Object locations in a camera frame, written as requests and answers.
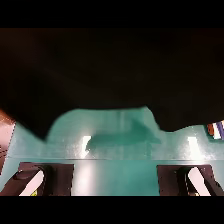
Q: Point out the black garment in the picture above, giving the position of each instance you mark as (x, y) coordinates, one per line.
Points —
(110, 66)

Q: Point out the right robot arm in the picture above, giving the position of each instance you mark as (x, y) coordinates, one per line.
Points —
(197, 181)

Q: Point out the orange garment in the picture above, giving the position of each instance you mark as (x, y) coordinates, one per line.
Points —
(210, 129)

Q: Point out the white garment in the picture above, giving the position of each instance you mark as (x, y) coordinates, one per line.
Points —
(216, 131)

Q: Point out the purple garment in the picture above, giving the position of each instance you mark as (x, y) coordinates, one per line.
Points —
(221, 126)

